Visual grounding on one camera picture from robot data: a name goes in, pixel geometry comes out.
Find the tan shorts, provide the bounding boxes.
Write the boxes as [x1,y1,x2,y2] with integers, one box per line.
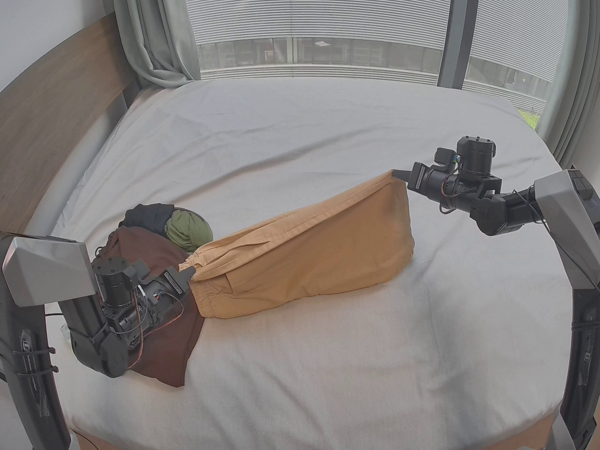
[190,169,416,320]

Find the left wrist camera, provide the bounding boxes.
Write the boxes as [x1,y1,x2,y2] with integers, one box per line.
[124,259,151,290]

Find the window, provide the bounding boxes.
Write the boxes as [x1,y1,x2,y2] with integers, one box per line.
[180,0,577,128]

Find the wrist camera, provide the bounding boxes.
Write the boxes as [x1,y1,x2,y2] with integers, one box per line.
[124,259,151,290]
[433,147,458,171]

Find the green garment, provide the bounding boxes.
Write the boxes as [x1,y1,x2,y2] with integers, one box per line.
[165,207,214,255]

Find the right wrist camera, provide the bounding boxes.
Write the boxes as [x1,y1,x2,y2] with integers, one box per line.
[433,147,458,171]

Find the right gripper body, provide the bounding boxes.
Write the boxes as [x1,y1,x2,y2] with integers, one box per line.
[407,162,463,205]

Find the grey-green curtain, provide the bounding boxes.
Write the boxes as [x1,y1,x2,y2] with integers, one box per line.
[98,0,202,89]
[534,0,600,172]

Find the brown garment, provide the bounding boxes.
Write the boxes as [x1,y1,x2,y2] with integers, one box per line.
[96,227,206,388]

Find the black garment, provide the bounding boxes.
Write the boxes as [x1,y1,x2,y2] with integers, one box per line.
[118,203,177,239]

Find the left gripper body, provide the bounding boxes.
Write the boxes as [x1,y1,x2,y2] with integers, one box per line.
[124,270,189,334]

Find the bed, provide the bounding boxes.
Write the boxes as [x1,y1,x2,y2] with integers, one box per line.
[0,12,600,450]

